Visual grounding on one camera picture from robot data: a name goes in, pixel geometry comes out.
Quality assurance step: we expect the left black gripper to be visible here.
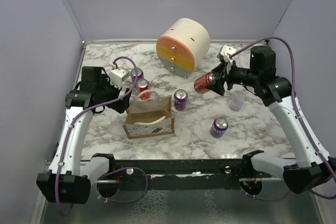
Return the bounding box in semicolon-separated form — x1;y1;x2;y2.
97;74;132;113

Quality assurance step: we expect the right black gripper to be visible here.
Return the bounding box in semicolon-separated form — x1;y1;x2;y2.
205;59;259;95

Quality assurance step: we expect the red soda can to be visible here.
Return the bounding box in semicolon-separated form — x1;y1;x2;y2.
194;71;216;94

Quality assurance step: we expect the purple soda can front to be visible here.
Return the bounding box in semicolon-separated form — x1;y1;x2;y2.
210;117;228;138

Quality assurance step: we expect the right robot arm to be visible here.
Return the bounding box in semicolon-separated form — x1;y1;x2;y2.
205;45;335;194

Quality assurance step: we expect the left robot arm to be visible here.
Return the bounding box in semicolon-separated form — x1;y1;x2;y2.
36;67;131;204

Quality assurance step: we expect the red can back left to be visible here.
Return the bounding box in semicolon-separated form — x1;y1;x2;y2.
136;78;151;100

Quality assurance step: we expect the small clear plastic cup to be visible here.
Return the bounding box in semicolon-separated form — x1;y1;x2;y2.
229;96;244;111

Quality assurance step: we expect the purple can back left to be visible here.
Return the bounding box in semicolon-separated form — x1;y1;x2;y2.
130;68;144;83

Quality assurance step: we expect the purple can centre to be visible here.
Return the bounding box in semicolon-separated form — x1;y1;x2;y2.
174;89;188;111

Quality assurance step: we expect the round three-drawer storage box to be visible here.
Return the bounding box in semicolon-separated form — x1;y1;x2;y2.
156;18;211;78

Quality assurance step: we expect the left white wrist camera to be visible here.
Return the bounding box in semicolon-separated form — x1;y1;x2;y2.
108;63;130;90

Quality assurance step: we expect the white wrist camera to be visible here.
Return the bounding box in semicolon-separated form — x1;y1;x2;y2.
108;63;130;90
217;45;237;74

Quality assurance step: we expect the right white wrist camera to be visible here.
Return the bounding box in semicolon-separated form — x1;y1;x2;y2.
217;45;237;74

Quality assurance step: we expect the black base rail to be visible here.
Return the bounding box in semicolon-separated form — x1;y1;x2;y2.
96;155;270;196

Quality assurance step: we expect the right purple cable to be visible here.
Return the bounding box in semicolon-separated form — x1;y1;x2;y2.
229;37;336;200

